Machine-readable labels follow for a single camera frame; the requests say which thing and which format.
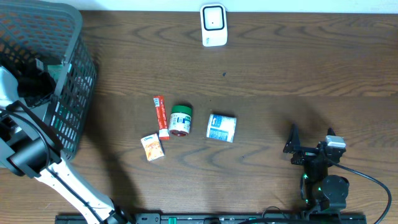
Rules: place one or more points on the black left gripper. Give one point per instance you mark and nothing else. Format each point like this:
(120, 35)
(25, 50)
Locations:
(43, 90)

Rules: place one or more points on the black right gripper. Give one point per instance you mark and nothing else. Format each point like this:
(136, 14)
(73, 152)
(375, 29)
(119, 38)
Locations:
(293, 146)

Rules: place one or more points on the orange tissue packet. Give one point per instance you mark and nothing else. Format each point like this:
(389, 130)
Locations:
(152, 147)

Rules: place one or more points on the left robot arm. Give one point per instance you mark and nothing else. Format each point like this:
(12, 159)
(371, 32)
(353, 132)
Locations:
(31, 148)

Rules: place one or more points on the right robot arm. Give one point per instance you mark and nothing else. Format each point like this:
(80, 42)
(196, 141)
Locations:
(322, 192)

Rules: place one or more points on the white barcode scanner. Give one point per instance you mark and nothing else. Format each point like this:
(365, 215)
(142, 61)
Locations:
(214, 29)

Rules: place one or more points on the grey plastic basket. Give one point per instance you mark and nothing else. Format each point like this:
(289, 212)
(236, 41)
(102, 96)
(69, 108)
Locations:
(51, 32)

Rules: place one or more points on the blue white packet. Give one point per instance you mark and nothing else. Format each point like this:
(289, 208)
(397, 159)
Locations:
(221, 128)

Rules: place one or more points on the red stick sachet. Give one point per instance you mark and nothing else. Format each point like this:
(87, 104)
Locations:
(161, 117)

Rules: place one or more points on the green lid jar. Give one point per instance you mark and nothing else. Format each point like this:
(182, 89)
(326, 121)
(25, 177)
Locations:
(180, 120)

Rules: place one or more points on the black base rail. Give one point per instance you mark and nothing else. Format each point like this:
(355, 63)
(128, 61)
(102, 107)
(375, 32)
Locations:
(156, 218)

